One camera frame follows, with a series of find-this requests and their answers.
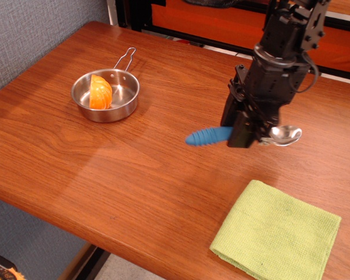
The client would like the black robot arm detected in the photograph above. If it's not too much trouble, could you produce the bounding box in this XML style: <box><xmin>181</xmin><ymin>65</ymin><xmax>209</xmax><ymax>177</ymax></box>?
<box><xmin>185</xmin><ymin>1</ymin><xmax>329</xmax><ymax>148</ymax></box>

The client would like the green folded cloth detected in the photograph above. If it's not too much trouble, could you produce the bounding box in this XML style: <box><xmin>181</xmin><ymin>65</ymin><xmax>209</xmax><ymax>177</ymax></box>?
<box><xmin>209</xmin><ymin>180</ymin><xmax>341</xmax><ymax>279</ymax></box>

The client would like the blue handled metal spoon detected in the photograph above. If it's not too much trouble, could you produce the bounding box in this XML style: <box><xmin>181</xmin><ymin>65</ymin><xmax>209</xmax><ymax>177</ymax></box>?
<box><xmin>185</xmin><ymin>125</ymin><xmax>302</xmax><ymax>146</ymax></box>

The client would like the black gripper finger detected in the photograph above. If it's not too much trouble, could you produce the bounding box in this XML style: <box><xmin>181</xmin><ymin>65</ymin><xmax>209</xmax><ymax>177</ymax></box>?
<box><xmin>227</xmin><ymin>111</ymin><xmax>261</xmax><ymax>148</ymax></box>
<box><xmin>220</xmin><ymin>93</ymin><xmax>244</xmax><ymax>128</ymax></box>

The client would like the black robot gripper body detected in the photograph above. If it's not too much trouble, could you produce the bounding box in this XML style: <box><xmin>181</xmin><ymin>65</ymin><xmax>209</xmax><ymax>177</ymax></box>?
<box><xmin>228</xmin><ymin>44</ymin><xmax>311</xmax><ymax>142</ymax></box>

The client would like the small steel pot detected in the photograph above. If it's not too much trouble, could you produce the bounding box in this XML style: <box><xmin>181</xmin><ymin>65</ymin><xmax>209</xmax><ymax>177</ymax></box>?
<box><xmin>71</xmin><ymin>47</ymin><xmax>140</xmax><ymax>123</ymax></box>

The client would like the orange toy fruit slice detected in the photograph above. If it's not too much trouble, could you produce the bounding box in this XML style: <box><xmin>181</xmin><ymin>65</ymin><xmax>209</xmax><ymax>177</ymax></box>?
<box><xmin>89</xmin><ymin>75</ymin><xmax>113</xmax><ymax>110</ymax></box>

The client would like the orange object in basket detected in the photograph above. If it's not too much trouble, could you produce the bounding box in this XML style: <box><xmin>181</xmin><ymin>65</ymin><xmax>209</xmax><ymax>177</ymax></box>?
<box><xmin>7</xmin><ymin>268</ymin><xmax>25</xmax><ymax>280</ymax></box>

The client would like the orange panel black frame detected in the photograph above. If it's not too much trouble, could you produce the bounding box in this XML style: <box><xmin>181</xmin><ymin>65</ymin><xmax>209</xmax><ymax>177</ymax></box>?
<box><xmin>115</xmin><ymin>1</ymin><xmax>350</xmax><ymax>79</ymax></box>

